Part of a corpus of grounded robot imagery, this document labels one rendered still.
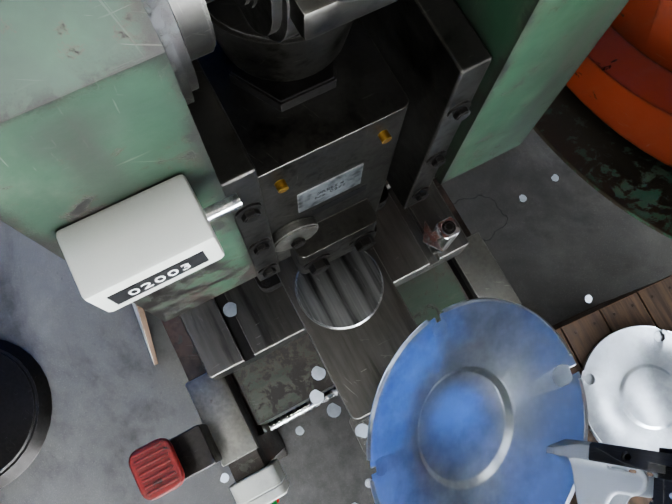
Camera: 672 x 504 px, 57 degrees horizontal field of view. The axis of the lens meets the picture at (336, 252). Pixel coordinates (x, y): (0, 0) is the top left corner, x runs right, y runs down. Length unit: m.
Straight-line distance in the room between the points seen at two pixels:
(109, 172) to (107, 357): 1.44
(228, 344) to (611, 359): 0.82
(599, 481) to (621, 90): 0.40
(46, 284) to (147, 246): 1.50
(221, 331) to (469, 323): 0.39
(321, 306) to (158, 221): 0.56
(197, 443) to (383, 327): 0.31
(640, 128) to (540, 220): 1.10
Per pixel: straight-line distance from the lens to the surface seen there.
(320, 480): 1.64
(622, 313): 1.45
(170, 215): 0.32
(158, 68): 0.25
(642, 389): 1.43
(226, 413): 1.00
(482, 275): 1.05
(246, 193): 0.42
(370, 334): 0.86
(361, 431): 0.98
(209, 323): 0.95
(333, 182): 0.59
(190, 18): 0.36
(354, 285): 0.86
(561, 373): 0.65
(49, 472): 1.76
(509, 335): 0.70
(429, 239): 0.89
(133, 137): 0.28
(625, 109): 0.75
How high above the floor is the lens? 1.63
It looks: 75 degrees down
